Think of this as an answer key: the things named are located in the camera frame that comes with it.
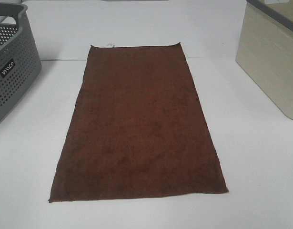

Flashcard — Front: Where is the brown towel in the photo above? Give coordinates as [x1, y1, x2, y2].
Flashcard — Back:
[49, 43, 228, 202]

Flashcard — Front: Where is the grey perforated plastic basket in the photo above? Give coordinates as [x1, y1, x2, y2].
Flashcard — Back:
[0, 2, 41, 122]

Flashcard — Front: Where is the beige storage box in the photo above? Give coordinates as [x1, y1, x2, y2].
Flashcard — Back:
[235, 0, 293, 119]

